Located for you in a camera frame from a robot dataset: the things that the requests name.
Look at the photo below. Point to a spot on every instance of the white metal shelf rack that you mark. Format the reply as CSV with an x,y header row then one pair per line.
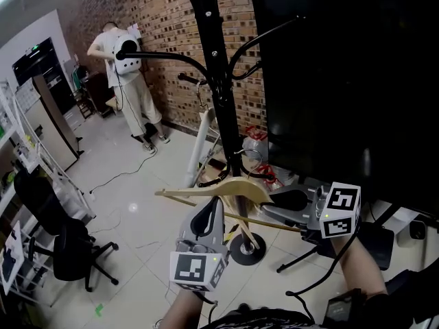
x,y
36,156

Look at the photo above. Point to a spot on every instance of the person's left forearm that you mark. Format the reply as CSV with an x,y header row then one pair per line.
x,y
181,310

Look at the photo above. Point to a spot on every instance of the dark wooden desk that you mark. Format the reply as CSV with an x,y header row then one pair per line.
x,y
97,91

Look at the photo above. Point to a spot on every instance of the yellow black striped strip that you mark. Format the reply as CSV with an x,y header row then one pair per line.
x,y
231,231

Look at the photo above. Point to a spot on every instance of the white printed board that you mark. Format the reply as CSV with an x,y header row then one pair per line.
x,y
12,252

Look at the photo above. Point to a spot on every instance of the large black screen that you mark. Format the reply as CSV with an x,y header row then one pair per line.
x,y
343,81

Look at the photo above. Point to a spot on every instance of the black metal coat rack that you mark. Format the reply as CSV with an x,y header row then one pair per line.
x,y
219,81

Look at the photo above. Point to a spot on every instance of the black office chair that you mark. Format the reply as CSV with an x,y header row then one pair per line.
x,y
68,252

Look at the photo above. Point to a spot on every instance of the person's right forearm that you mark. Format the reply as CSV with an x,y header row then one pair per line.
x,y
360,269

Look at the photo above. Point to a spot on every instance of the black screen stand leg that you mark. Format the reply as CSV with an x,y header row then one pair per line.
x,y
295,262

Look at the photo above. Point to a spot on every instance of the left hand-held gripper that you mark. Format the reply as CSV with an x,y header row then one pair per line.
x,y
199,269

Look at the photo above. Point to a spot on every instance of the black box device on body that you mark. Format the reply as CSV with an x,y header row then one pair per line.
x,y
343,308

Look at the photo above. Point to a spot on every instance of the clear plastic bag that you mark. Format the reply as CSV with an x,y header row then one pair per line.
x,y
254,147

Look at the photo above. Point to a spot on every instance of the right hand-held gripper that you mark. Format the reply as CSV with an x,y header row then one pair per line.
x,y
339,211

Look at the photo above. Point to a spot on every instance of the small wooden stool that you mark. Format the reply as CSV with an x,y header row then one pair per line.
x,y
111,104

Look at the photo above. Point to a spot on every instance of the white rolled tube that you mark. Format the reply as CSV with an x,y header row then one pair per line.
x,y
199,142

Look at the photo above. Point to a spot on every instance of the person's black shirt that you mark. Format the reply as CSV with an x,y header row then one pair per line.
x,y
260,320

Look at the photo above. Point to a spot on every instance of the pale wooden clothes hanger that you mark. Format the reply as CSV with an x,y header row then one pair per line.
x,y
240,185

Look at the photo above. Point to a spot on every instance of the black flat box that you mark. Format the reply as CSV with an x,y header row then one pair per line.
x,y
377,249

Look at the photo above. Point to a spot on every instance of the black tall cabinet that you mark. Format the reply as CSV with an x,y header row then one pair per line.
x,y
51,67

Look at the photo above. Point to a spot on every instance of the grey metal cabinet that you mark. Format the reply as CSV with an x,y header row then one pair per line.
x,y
51,135

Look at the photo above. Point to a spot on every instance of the white paper on wall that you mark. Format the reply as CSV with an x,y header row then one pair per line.
x,y
134,29

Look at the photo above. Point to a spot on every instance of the white calendar sheet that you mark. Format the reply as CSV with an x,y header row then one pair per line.
x,y
27,96

